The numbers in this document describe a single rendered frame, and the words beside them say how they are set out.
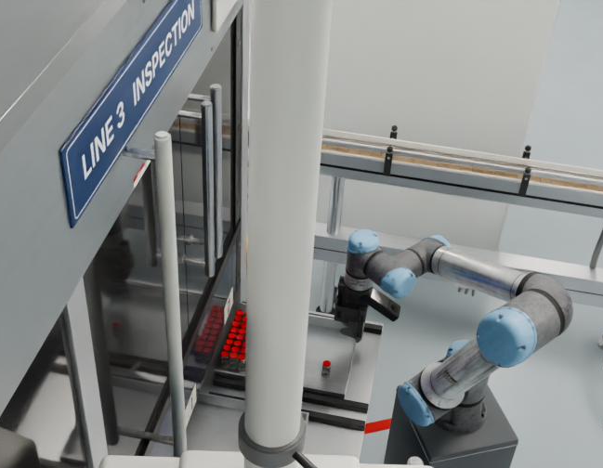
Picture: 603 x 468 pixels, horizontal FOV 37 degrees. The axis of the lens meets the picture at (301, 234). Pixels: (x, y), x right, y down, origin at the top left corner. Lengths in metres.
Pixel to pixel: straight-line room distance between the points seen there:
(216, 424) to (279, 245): 1.38
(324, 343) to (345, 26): 1.47
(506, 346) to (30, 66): 1.13
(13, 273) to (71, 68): 0.26
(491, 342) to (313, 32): 1.21
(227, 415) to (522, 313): 0.81
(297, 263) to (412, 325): 2.88
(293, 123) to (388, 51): 2.72
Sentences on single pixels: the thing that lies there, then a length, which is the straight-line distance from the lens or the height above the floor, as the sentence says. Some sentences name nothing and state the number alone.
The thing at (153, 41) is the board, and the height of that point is 2.00.
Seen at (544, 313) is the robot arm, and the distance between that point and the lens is 1.89.
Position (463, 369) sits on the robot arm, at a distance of 2.04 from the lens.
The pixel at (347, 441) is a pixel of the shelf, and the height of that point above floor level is 0.88.
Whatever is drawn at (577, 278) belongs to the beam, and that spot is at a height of 0.55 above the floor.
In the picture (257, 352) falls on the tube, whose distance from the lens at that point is 1.01.
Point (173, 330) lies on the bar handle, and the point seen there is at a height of 1.54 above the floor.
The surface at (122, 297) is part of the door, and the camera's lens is 1.48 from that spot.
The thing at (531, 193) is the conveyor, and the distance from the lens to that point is 3.08.
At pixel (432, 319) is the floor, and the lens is 3.83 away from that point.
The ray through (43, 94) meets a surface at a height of 2.10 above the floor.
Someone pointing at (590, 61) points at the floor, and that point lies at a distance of 6.05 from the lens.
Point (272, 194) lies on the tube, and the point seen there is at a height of 2.12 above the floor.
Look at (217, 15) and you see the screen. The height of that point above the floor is 1.89.
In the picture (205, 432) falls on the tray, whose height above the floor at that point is 0.88.
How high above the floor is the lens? 2.64
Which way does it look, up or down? 39 degrees down
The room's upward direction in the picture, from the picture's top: 4 degrees clockwise
